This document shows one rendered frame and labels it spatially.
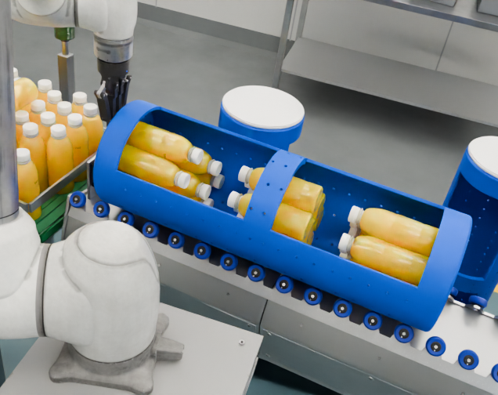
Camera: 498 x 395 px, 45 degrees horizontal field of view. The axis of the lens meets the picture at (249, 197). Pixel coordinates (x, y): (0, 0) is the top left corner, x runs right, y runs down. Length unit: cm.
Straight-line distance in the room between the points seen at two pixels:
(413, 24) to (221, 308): 354
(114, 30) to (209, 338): 70
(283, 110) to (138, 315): 118
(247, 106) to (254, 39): 303
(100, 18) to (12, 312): 69
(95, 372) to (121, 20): 75
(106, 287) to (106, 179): 60
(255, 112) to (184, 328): 97
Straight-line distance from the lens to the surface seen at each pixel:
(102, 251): 96
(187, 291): 160
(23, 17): 143
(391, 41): 485
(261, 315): 155
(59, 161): 173
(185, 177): 149
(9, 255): 98
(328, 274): 137
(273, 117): 198
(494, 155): 213
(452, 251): 134
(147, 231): 158
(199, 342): 119
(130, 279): 96
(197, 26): 516
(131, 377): 111
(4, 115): 94
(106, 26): 141
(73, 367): 113
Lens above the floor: 200
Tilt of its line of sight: 37 degrees down
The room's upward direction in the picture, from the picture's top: 10 degrees clockwise
